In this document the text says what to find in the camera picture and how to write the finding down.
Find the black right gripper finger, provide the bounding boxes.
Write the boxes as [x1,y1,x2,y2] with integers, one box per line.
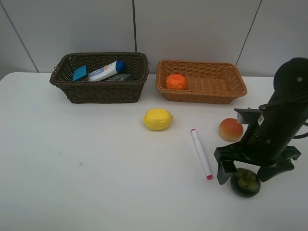
[217,161,237,185]
[257,161,295,182]

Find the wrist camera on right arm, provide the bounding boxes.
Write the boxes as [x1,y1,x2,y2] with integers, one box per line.
[234,108,262,125]

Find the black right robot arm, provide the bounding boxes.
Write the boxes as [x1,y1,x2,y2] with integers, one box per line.
[214,58,308,185]

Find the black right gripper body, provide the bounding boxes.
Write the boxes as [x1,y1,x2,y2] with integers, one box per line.
[214,103,302,167]

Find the yellow lemon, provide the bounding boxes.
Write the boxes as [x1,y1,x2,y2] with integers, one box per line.
[142,108,173,131]

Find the dark green pump bottle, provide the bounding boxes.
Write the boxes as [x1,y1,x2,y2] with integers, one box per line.
[105,74,132,81]

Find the dark green mangosteen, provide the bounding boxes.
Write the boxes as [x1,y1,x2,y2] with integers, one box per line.
[230,168,261,198]

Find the white pink-capped marker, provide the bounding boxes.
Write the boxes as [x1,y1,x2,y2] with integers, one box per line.
[191,129,213,180]

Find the dark brown wicker basket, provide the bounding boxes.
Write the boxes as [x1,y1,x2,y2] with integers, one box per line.
[50,52,149,104]

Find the orange wicker basket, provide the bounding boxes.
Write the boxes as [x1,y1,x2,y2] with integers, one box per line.
[156,60,247,104]

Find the orange-red peach half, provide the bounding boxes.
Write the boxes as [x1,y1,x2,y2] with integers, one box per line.
[219,118,244,142]

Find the white tube blue cap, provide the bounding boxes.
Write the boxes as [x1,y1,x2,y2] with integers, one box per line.
[88,60,127,81]

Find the orange tangerine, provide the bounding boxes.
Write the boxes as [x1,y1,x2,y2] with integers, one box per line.
[166,74,187,90]

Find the black felt whiteboard eraser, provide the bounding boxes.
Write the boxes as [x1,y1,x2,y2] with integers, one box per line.
[72,65,89,82]

